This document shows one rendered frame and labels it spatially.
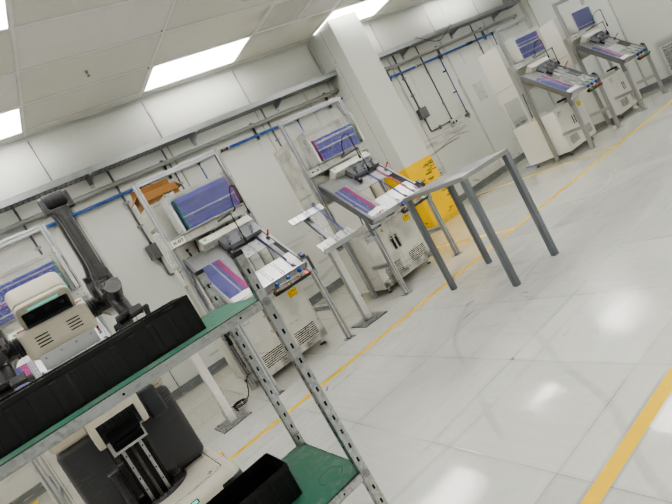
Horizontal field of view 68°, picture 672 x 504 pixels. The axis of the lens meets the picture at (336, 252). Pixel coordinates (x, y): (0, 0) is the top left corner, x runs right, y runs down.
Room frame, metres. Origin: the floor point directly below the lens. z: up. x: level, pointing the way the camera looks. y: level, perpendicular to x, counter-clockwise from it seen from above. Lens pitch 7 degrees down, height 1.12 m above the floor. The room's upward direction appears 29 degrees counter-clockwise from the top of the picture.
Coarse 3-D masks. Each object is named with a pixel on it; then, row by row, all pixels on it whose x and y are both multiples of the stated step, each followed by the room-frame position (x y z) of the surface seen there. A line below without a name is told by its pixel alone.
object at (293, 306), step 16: (288, 304) 4.11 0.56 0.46; (304, 304) 4.17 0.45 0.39; (256, 320) 3.95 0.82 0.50; (288, 320) 4.07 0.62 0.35; (304, 320) 4.14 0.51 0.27; (256, 336) 3.92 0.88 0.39; (272, 336) 3.98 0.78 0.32; (304, 336) 4.11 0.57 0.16; (320, 336) 4.17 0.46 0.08; (224, 352) 4.33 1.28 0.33; (240, 352) 3.95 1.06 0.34; (272, 352) 3.95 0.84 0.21; (272, 368) 3.91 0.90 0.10
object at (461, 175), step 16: (480, 160) 3.45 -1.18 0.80; (512, 160) 3.30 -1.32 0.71; (448, 176) 3.56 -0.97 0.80; (464, 176) 3.13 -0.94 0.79; (512, 176) 3.31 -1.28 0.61; (416, 192) 3.69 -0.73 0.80; (528, 192) 3.30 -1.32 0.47; (464, 208) 3.90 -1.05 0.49; (480, 208) 3.13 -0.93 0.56; (528, 208) 3.31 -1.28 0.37; (416, 224) 3.75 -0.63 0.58; (544, 224) 3.30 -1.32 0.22; (432, 240) 3.74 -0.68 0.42; (480, 240) 3.90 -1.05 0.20; (496, 240) 3.12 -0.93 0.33; (544, 240) 3.31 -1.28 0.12; (448, 272) 3.73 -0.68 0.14; (512, 272) 3.12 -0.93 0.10
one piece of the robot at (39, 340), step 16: (80, 304) 2.10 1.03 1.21; (96, 304) 2.13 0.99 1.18; (48, 320) 2.03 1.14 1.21; (64, 320) 2.06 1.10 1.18; (80, 320) 2.09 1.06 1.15; (96, 320) 2.13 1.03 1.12; (16, 336) 2.04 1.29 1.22; (32, 336) 1.99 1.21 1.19; (48, 336) 2.02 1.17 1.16; (64, 336) 2.05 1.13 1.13; (16, 352) 1.97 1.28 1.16; (32, 352) 1.99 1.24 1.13; (128, 400) 2.05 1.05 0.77; (112, 416) 2.02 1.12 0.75; (144, 416) 2.08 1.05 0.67; (96, 432) 1.98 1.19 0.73
